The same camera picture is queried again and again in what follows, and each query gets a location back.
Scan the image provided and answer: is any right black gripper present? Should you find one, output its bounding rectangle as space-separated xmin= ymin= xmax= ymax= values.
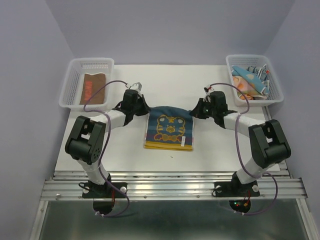
xmin=189 ymin=97 xmax=217 ymax=119

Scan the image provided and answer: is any blue yellow tiger towel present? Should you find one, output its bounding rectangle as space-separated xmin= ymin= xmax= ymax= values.
xmin=144 ymin=106 xmax=194 ymax=152

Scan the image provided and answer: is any brown orange towel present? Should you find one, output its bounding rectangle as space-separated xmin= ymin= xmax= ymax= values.
xmin=80 ymin=73 xmax=107 ymax=105

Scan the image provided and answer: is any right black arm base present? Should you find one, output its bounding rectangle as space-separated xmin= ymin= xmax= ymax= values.
xmin=212 ymin=174 xmax=260 ymax=198

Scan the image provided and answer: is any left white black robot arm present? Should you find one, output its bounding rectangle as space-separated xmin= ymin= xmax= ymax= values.
xmin=65 ymin=89 xmax=150 ymax=197

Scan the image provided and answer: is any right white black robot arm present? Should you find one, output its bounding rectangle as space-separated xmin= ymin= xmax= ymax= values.
xmin=190 ymin=91 xmax=292 ymax=195

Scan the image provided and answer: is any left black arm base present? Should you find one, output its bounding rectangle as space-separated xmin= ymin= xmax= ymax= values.
xmin=78 ymin=180 xmax=128 ymax=199

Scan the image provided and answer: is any orange pink patterned towel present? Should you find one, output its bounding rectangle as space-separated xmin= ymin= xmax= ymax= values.
xmin=232 ymin=76 xmax=269 ymax=100

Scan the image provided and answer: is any light blue spotted towel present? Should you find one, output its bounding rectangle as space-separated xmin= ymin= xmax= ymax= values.
xmin=232 ymin=65 xmax=269 ymax=94

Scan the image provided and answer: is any left white plastic basket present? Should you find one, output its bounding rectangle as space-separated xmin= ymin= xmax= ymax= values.
xmin=59 ymin=57 xmax=115 ymax=111

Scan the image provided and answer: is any white plastic basket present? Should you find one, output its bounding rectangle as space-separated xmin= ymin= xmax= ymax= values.
xmin=59 ymin=57 xmax=115 ymax=111
xmin=226 ymin=54 xmax=284 ymax=107

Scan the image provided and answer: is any right white plastic basket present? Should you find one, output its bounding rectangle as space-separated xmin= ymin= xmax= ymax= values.
xmin=226 ymin=54 xmax=284 ymax=107

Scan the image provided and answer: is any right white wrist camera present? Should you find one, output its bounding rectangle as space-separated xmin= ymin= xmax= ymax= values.
xmin=203 ymin=85 xmax=214 ymax=103

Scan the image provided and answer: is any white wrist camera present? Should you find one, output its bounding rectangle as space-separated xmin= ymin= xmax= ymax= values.
xmin=125 ymin=82 xmax=142 ymax=95
xmin=203 ymin=85 xmax=214 ymax=103

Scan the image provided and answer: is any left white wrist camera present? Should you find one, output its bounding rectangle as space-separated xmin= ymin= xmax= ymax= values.
xmin=125 ymin=82 xmax=142 ymax=95

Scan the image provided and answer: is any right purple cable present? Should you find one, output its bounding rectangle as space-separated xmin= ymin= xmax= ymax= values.
xmin=204 ymin=82 xmax=277 ymax=216

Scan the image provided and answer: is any purple cable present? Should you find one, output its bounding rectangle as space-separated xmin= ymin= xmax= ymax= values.
xmin=83 ymin=79 xmax=131 ymax=218
xmin=204 ymin=82 xmax=277 ymax=216

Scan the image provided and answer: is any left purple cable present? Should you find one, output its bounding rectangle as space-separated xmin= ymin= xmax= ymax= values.
xmin=83 ymin=79 xmax=131 ymax=218

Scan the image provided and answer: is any aluminium mounting rail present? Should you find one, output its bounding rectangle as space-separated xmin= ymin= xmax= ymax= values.
xmin=40 ymin=170 xmax=308 ymax=201

